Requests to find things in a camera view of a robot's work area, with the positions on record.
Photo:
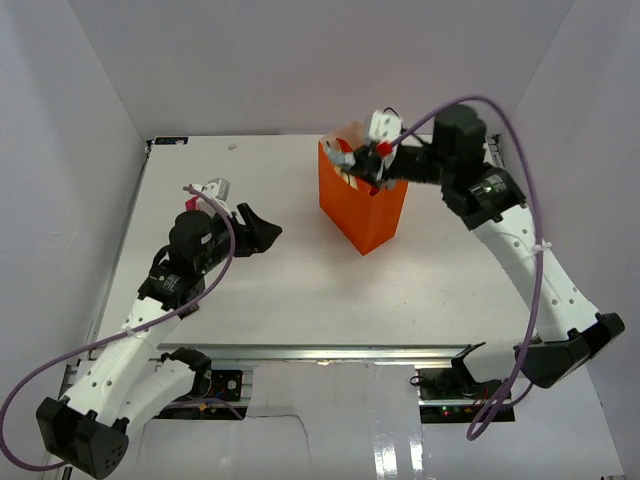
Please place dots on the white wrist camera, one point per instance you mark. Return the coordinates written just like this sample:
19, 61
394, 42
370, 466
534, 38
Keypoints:
381, 128
216, 189

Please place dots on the silver blue wrapper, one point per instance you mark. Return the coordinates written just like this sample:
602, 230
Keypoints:
342, 160

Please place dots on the brown chocolate bar wrapper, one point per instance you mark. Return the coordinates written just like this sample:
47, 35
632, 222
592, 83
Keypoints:
188, 312

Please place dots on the red pink snack packet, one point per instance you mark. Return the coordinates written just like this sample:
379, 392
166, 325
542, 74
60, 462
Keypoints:
191, 204

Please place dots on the orange paper bag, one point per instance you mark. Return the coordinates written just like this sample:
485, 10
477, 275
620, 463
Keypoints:
367, 216

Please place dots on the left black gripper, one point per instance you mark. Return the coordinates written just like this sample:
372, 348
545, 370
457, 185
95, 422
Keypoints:
256, 236

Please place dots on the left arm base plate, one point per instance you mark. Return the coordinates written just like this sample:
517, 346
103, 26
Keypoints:
220, 384

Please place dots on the aluminium table rail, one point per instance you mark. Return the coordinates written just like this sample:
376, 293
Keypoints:
431, 356

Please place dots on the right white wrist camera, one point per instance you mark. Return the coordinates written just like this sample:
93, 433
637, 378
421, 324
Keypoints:
381, 128

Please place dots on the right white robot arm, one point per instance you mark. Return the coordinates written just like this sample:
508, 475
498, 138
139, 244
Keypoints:
569, 330

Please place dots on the left blue corner label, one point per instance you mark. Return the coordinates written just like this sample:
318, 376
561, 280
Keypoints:
165, 140

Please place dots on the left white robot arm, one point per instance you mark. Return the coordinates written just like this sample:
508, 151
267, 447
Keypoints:
90, 425

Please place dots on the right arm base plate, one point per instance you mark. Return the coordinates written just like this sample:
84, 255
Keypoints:
442, 393

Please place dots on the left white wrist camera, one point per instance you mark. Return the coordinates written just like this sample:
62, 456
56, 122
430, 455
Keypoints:
216, 189

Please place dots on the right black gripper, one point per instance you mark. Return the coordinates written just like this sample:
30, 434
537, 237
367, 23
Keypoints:
368, 170

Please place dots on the large orange snack pouch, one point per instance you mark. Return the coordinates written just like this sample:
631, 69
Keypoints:
348, 177

